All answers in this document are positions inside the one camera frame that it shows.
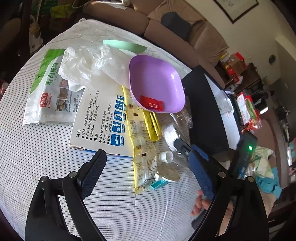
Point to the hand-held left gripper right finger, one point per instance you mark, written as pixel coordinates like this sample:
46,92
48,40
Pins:
203,178

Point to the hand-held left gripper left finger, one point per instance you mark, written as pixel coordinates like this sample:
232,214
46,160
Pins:
92,176

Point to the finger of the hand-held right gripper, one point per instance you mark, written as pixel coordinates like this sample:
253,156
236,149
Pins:
182,147

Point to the clear bottle with white cap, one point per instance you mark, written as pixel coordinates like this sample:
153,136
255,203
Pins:
171,135

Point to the desktop with striped cloth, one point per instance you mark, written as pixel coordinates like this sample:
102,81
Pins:
129,215

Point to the person's right hand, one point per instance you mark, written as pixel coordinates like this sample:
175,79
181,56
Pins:
198,205

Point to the clear plastic wrapper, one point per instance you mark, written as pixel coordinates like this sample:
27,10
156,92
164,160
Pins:
183,118

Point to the green blue cloth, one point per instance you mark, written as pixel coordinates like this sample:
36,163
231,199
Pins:
266,171

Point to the red white snack packet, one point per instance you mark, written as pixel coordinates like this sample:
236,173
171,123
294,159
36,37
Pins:
248,109

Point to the yellow foil packet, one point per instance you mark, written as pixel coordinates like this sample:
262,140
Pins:
153,127

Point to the black remote control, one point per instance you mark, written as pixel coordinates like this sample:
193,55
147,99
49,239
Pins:
235,109

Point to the yellow sachet strip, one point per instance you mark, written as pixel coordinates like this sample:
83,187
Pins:
141,162

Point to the small teal plastic case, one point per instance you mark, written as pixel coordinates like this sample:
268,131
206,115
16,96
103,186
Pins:
157,184

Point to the white paper packet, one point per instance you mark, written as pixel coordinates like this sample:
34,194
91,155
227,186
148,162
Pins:
223,104

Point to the small red packet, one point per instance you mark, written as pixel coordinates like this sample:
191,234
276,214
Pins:
151,103

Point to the blue white glove box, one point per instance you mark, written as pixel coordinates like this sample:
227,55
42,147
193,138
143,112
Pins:
101,120

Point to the dark wooden cabinet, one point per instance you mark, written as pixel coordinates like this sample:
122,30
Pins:
254,85

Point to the purple plastic bowl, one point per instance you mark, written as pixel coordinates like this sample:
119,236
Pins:
152,76

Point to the brown cardboard box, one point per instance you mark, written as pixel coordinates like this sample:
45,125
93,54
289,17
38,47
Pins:
232,67

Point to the green white seaweed bag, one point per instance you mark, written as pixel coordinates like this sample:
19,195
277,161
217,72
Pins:
50,102

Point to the white plastic bag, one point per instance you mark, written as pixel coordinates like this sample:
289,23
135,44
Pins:
92,67

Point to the light green paper sheet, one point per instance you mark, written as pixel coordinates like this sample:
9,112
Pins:
124,45

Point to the dark grey cushion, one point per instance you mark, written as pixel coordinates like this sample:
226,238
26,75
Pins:
175,24

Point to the brown fabric sofa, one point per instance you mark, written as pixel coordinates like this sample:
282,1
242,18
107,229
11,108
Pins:
136,20

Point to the round wall fixture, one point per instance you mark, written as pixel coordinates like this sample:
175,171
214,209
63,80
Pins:
272,59

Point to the framed wall picture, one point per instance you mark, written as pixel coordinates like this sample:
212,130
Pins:
233,10

